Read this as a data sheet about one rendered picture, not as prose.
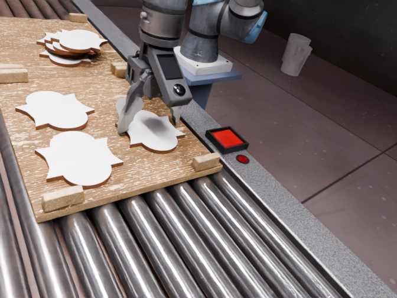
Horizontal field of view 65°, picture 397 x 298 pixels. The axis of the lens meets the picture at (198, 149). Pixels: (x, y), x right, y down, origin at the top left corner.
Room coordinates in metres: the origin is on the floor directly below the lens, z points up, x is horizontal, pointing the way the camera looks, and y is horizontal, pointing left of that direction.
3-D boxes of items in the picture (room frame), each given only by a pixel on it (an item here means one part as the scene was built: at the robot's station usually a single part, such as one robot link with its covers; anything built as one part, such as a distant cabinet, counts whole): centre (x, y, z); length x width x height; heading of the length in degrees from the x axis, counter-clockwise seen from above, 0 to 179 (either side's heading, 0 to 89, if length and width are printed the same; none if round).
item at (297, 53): (4.18, -0.87, 0.19); 0.30 x 0.30 x 0.37
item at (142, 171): (0.53, 0.21, 0.93); 0.41 x 0.35 x 0.02; 44
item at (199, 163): (0.49, -0.02, 0.95); 0.06 x 0.02 x 0.03; 134
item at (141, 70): (0.57, 0.13, 1.08); 0.09 x 0.08 x 0.12; 44
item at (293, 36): (4.61, -0.91, 0.19); 0.30 x 0.30 x 0.37
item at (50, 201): (0.30, 0.17, 0.95); 0.06 x 0.02 x 0.03; 134
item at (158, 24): (0.56, 0.13, 1.16); 0.08 x 0.08 x 0.05
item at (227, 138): (0.63, -0.06, 0.92); 0.06 x 0.06 x 0.01; 44
